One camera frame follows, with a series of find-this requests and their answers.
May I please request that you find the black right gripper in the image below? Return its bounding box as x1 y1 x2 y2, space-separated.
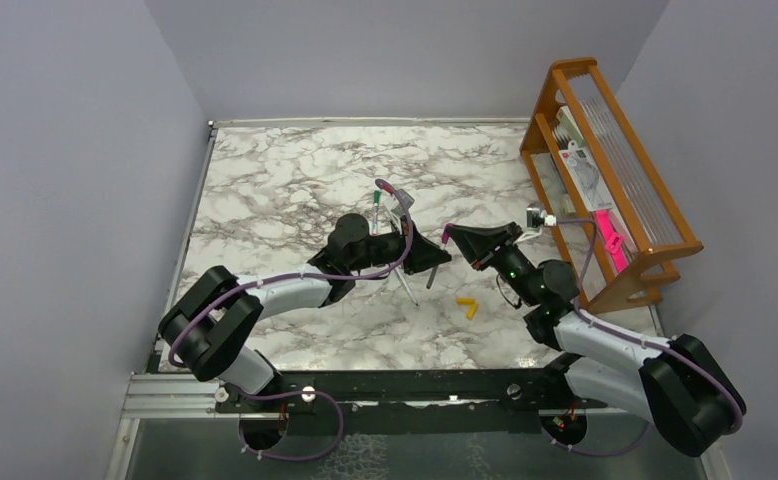
447 221 540 307

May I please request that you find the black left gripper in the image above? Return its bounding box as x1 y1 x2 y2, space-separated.
348 213 450 273

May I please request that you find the magenta pen cap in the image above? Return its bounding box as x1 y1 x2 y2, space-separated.
441 223 453 244

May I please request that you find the white marker pen green cap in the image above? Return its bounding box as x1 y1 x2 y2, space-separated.
371 190 382 235

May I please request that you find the white marker pen magenta end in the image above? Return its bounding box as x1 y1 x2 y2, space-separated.
425 265 439 290

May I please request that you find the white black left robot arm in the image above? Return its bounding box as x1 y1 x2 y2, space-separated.
158 213 451 411

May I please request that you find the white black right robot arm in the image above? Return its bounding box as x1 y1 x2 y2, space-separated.
443 223 747 457

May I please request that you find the white marker pen green end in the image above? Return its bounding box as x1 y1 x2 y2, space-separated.
394 269 419 306

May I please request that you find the white packaged item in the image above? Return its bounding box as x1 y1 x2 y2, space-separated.
553 106 615 212

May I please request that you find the pink packaged item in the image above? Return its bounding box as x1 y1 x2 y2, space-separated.
594 209 629 274

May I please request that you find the orange wooden rack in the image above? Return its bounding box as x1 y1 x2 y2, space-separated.
519 57 703 313

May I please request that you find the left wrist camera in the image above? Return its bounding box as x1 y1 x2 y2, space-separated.
384 189 415 231

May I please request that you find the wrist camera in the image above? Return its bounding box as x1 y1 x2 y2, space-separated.
384 189 415 231
526 206 558 232

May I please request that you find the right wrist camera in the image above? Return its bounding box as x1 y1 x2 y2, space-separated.
526 206 558 232

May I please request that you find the black mounting rail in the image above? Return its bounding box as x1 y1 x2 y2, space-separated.
215 368 601 436

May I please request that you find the aluminium frame rail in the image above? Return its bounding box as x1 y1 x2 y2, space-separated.
124 368 652 420

